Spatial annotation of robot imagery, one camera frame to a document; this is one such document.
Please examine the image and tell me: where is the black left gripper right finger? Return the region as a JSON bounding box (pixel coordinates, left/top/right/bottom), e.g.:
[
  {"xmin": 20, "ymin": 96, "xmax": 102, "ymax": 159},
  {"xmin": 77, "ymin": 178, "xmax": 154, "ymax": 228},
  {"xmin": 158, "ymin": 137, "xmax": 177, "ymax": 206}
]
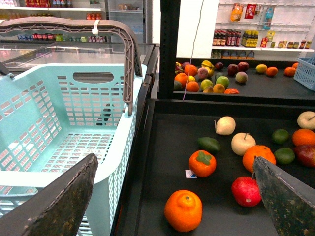
[{"xmin": 253, "ymin": 157, "xmax": 315, "ymax": 236}]

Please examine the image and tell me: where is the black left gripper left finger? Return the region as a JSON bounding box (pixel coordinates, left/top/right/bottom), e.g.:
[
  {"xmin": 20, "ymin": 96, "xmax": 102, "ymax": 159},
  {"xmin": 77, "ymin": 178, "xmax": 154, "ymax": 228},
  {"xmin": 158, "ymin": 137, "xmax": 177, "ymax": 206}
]
[{"xmin": 0, "ymin": 153, "xmax": 98, "ymax": 236}]

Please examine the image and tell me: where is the light teal shopping basket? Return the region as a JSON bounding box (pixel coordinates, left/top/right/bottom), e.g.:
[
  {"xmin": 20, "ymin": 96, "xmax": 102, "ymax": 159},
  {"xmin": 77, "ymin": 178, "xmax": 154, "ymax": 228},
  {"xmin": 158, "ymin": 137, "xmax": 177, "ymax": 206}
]
[{"xmin": 0, "ymin": 64, "xmax": 144, "ymax": 236}]

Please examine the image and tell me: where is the brown basket handle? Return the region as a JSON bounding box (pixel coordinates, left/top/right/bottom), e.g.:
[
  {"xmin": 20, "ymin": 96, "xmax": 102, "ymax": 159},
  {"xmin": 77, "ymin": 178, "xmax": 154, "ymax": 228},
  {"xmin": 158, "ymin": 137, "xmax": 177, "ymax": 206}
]
[{"xmin": 0, "ymin": 17, "xmax": 143, "ymax": 116}]

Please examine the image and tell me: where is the black lower shelf tray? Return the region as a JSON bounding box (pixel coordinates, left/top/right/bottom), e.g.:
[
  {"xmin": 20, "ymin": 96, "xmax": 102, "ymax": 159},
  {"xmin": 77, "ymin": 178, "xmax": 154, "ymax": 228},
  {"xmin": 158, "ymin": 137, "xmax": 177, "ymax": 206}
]
[{"xmin": 111, "ymin": 99, "xmax": 315, "ymax": 236}]

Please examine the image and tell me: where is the black upper fruit shelf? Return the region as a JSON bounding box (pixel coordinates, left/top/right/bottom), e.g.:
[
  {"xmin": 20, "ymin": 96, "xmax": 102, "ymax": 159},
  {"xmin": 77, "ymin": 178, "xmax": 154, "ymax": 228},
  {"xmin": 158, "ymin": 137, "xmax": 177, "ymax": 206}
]
[{"xmin": 173, "ymin": 60, "xmax": 315, "ymax": 106}]

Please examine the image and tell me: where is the yellow lemon far shelf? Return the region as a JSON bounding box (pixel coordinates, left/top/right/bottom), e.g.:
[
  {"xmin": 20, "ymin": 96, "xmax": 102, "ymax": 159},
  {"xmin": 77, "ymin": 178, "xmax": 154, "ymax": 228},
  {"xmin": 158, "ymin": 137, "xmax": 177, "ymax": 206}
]
[{"xmin": 255, "ymin": 64, "xmax": 268, "ymax": 74}]

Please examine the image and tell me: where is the green apple far shelf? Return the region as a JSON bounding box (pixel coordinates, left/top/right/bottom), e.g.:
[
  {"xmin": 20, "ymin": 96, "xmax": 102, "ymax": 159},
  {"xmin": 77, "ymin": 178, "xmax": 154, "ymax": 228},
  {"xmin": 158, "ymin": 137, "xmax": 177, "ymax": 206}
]
[{"xmin": 216, "ymin": 76, "xmax": 230, "ymax": 88}]

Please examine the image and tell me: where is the red pomegranate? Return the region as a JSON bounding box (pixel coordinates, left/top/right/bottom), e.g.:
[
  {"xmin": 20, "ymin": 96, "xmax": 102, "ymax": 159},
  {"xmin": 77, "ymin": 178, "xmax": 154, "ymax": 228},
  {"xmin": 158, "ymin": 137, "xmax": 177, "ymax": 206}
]
[{"xmin": 231, "ymin": 177, "xmax": 261, "ymax": 207}]

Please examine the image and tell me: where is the green lime lower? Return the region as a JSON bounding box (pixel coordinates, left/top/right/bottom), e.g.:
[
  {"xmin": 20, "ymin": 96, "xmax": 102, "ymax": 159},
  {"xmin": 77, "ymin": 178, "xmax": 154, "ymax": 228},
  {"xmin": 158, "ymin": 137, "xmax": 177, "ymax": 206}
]
[{"xmin": 274, "ymin": 147, "xmax": 295, "ymax": 165}]

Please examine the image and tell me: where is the green lime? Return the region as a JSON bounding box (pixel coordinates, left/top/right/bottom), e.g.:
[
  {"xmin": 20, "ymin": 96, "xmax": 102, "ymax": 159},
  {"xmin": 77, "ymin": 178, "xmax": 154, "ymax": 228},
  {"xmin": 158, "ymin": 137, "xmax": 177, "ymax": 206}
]
[
  {"xmin": 274, "ymin": 147, "xmax": 295, "ymax": 165},
  {"xmin": 272, "ymin": 129, "xmax": 289, "ymax": 145}
]

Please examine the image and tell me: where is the red apple right edge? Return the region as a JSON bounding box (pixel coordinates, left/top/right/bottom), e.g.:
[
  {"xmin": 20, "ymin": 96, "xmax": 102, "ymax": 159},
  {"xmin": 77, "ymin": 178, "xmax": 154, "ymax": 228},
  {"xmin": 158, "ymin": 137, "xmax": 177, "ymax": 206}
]
[{"xmin": 293, "ymin": 145, "xmax": 315, "ymax": 168}]

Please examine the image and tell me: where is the big orange centre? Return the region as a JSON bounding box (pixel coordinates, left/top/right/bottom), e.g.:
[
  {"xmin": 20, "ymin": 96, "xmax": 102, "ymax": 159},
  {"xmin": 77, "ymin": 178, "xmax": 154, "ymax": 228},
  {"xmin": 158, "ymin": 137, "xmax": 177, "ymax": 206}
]
[{"xmin": 242, "ymin": 145, "xmax": 276, "ymax": 173}]

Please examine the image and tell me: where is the orange right edge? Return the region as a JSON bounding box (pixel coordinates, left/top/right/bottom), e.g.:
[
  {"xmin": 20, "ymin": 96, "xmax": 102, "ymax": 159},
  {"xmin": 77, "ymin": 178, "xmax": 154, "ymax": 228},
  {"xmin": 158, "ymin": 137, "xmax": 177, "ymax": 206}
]
[{"xmin": 292, "ymin": 128, "xmax": 315, "ymax": 146}]

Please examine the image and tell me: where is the green lime upper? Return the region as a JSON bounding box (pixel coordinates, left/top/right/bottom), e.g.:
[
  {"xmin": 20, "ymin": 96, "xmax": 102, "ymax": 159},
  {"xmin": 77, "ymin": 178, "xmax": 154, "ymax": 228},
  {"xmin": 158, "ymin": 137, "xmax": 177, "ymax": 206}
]
[{"xmin": 272, "ymin": 129, "xmax": 289, "ymax": 145}]

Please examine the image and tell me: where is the cream pear middle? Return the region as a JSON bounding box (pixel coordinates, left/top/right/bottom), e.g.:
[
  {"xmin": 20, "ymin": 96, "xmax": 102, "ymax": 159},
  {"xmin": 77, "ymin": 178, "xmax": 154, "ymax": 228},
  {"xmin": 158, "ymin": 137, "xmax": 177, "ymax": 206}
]
[{"xmin": 231, "ymin": 133, "xmax": 256, "ymax": 156}]

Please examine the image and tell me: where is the cream pear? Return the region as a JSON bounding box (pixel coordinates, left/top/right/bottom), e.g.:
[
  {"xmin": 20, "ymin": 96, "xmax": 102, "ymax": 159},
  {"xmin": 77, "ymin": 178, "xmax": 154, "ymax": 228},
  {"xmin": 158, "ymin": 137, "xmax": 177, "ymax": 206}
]
[
  {"xmin": 231, "ymin": 133, "xmax": 256, "ymax": 156},
  {"xmin": 214, "ymin": 116, "xmax": 236, "ymax": 135}
]

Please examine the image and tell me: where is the cream pear right edge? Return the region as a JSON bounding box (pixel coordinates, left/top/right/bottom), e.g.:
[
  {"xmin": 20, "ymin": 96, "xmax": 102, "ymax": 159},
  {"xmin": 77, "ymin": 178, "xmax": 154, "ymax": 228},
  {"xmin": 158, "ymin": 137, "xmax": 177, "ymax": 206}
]
[{"xmin": 297, "ymin": 111, "xmax": 315, "ymax": 130}]

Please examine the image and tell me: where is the orange persimmon green calyx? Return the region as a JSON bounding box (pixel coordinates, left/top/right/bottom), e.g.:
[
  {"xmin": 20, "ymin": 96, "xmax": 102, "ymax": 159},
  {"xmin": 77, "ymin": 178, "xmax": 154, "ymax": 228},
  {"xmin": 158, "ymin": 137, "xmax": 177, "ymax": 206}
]
[{"xmin": 188, "ymin": 150, "xmax": 217, "ymax": 177}]

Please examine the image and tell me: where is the dark green avocado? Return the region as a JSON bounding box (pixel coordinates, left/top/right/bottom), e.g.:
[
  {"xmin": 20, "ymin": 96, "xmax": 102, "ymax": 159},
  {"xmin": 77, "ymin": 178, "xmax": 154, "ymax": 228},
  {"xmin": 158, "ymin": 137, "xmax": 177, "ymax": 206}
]
[{"xmin": 197, "ymin": 137, "xmax": 221, "ymax": 155}]

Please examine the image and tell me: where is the cream pear left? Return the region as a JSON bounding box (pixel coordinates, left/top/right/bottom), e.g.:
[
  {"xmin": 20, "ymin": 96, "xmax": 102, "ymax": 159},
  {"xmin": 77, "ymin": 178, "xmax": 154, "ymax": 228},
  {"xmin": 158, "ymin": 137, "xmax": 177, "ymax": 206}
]
[{"xmin": 214, "ymin": 116, "xmax": 236, "ymax": 135}]

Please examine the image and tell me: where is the white blue label tag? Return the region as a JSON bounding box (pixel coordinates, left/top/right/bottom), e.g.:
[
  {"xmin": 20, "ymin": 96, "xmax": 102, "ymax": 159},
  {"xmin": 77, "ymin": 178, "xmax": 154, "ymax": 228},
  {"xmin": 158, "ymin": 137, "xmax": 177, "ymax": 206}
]
[{"xmin": 185, "ymin": 170, "xmax": 197, "ymax": 178}]

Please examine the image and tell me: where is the large orange front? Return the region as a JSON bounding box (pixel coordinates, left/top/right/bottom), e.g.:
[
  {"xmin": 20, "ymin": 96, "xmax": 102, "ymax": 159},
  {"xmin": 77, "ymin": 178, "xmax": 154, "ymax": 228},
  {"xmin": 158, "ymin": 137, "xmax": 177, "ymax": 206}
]
[{"xmin": 164, "ymin": 190, "xmax": 202, "ymax": 232}]

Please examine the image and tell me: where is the small blue basket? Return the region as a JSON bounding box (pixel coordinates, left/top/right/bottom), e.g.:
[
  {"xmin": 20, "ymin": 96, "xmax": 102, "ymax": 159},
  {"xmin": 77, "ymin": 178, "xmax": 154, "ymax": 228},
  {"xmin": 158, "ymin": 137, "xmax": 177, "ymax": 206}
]
[{"xmin": 293, "ymin": 54, "xmax": 315, "ymax": 91}]

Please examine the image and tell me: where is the glass top freezer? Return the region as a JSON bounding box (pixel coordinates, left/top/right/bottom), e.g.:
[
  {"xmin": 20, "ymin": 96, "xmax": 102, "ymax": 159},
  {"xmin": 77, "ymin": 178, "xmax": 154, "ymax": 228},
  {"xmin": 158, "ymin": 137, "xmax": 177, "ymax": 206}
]
[{"xmin": 0, "ymin": 40, "xmax": 160, "ymax": 74}]

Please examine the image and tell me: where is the yellow oil bottles row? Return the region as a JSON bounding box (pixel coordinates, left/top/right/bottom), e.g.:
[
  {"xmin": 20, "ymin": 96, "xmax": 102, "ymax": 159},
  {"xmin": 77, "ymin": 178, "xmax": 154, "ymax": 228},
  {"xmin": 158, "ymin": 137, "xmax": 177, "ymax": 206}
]
[{"xmin": 241, "ymin": 30, "xmax": 258, "ymax": 48}]

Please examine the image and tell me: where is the dark sauce bottles row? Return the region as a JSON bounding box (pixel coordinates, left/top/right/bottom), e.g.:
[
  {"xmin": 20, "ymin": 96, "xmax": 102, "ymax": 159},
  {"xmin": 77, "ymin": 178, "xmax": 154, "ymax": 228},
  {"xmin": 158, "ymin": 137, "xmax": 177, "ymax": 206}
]
[{"xmin": 212, "ymin": 29, "xmax": 241, "ymax": 47}]

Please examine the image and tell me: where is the white zip tie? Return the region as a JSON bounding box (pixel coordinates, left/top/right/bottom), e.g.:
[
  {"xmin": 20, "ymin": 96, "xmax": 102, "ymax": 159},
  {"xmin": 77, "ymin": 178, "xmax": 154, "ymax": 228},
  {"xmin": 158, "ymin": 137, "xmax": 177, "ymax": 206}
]
[{"xmin": 92, "ymin": 19, "xmax": 100, "ymax": 35}]

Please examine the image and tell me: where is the blue snack bag hanging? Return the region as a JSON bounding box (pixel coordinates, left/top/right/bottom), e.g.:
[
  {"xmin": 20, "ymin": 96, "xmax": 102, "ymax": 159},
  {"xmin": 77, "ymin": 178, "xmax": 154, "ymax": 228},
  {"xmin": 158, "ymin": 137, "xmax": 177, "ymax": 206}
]
[{"xmin": 261, "ymin": 5, "xmax": 275, "ymax": 30}]

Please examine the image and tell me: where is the orange snack bag hanging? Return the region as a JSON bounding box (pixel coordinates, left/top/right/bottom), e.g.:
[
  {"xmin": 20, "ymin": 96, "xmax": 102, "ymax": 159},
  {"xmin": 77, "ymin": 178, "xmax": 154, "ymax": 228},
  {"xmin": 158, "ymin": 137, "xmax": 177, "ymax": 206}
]
[{"xmin": 230, "ymin": 3, "xmax": 244, "ymax": 22}]

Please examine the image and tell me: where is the red snack bag hanging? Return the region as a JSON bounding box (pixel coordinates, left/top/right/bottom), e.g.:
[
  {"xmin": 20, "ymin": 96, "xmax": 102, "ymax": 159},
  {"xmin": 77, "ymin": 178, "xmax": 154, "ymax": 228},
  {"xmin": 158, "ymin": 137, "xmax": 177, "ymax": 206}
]
[{"xmin": 244, "ymin": 3, "xmax": 257, "ymax": 19}]

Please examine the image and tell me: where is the purple hanging string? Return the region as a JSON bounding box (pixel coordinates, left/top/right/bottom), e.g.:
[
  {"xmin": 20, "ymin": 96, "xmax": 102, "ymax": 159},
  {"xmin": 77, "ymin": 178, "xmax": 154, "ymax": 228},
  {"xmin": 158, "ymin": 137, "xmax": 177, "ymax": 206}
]
[{"xmin": 182, "ymin": 0, "xmax": 205, "ymax": 102}]

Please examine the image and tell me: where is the black shelf post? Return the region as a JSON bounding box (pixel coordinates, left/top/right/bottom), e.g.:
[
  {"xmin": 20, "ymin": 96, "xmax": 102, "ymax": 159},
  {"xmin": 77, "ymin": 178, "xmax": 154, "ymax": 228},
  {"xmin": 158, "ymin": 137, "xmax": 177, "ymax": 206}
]
[{"xmin": 157, "ymin": 0, "xmax": 181, "ymax": 99}]

